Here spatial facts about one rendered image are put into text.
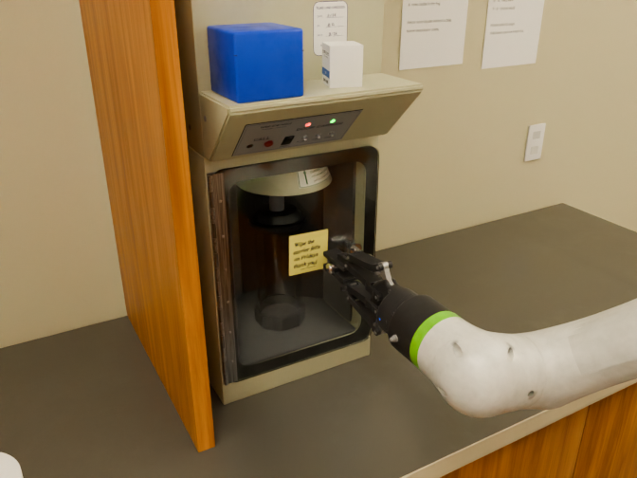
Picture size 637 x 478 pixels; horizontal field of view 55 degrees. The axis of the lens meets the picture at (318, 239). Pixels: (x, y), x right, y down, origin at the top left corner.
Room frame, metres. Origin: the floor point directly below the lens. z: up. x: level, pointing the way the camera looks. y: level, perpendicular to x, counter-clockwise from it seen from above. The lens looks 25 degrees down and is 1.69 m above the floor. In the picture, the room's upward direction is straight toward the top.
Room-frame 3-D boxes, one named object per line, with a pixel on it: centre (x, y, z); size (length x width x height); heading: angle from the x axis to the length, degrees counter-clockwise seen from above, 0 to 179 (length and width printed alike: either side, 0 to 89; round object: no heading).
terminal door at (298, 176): (0.96, 0.03, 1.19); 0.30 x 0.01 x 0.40; 118
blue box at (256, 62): (0.87, 0.09, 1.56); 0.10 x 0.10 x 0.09; 29
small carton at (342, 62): (0.94, -0.04, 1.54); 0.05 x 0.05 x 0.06; 13
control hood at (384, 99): (0.92, 0.01, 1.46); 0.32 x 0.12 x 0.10; 119
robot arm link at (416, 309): (0.74, -0.15, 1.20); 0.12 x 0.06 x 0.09; 119
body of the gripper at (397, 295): (0.81, -0.11, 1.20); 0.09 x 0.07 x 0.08; 29
